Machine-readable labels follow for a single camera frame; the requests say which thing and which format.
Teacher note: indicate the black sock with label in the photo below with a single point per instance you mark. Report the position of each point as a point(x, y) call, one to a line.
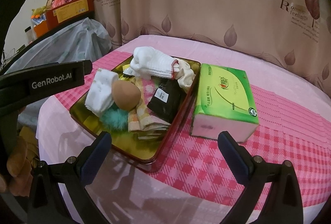
point(168, 102)

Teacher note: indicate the red cardboard box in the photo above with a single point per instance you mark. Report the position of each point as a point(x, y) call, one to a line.
point(69, 11)

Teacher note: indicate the green tissue pack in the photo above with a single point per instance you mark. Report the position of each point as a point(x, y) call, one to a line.
point(225, 94)

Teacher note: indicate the yellow cloth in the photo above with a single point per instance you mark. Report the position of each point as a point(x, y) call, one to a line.
point(29, 141)

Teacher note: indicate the blue and white packet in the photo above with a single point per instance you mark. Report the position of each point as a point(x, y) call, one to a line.
point(38, 20)

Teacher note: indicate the pink checked blanket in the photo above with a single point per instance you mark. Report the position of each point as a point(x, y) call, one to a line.
point(206, 162)

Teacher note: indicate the white cloth with red edging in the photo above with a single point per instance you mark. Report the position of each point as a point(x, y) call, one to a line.
point(152, 62)

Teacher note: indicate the teal cloth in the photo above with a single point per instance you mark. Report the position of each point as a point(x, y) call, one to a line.
point(115, 119)

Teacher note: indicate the yellow plush toy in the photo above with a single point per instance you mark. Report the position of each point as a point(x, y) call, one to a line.
point(38, 11)

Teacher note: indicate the brown cloth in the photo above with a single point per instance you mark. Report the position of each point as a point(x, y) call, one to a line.
point(18, 162)

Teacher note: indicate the cream sock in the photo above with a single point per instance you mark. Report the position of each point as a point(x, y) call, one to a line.
point(181, 81)

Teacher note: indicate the orange plastic bag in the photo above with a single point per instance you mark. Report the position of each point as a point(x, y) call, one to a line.
point(63, 0)

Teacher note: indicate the orange box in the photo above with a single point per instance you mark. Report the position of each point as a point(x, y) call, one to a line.
point(41, 30)

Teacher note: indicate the black desk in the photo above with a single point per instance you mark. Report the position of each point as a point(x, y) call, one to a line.
point(25, 46)

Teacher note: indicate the white face cloth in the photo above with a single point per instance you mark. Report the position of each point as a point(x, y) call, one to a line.
point(100, 92)

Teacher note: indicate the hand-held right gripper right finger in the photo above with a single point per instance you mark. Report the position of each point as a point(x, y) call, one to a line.
point(236, 159)

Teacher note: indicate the jar with black lid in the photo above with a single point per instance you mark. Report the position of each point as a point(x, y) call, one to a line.
point(28, 35)

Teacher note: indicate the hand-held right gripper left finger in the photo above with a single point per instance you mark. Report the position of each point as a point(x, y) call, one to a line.
point(94, 159)

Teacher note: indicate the beige egg sponge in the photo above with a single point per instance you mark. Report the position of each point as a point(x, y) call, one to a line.
point(126, 96)

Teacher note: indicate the gold tin box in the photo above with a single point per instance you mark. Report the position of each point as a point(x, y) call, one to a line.
point(103, 136)

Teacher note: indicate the pink yellow dotted towel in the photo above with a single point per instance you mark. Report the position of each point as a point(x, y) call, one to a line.
point(147, 118)

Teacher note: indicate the beige leaf print curtain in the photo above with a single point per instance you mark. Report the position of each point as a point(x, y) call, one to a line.
point(206, 6)

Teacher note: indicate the pale blue plastic cover sheet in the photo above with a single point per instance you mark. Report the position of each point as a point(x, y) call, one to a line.
point(64, 42)

